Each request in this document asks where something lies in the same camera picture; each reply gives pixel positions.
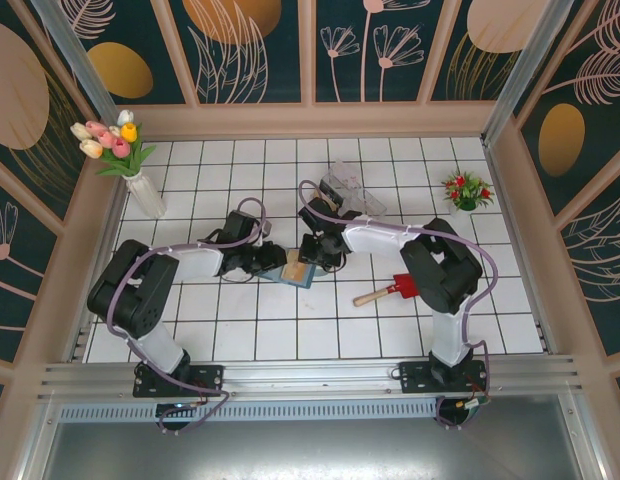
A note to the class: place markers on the blue card holder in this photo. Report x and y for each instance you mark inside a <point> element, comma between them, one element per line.
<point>275,276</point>

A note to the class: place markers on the tan card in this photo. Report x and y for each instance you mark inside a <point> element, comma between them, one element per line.
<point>333,203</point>

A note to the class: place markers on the black VIP card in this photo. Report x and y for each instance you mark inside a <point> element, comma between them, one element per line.
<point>329,189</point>

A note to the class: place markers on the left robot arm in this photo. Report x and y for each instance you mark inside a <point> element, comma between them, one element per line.
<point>130,290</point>

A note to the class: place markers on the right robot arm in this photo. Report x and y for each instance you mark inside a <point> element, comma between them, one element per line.
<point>440,270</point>

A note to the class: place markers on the clear plastic box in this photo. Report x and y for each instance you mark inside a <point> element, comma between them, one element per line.
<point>365,200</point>

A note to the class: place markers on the white ribbed vase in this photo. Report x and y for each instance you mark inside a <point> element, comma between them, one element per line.
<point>146,197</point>

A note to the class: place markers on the red-flowered plant in white pot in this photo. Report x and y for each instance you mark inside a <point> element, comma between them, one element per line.
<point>465,192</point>

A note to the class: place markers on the small connector board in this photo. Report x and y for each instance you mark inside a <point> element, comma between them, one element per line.
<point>472,404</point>
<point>180,405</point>

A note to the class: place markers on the artificial tulip bouquet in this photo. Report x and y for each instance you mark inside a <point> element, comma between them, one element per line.
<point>112,140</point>

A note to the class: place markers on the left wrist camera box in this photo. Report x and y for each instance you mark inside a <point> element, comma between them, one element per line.
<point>266,229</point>

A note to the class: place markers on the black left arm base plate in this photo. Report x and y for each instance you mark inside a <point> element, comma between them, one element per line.
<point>210,377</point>

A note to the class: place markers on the aluminium mounting rail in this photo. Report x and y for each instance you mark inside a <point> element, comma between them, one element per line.
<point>310,375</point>

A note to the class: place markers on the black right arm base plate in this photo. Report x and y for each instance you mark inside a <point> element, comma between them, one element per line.
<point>415,375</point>

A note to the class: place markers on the aluminium frame post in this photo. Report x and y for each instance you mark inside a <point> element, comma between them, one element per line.
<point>530,60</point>
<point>74,47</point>

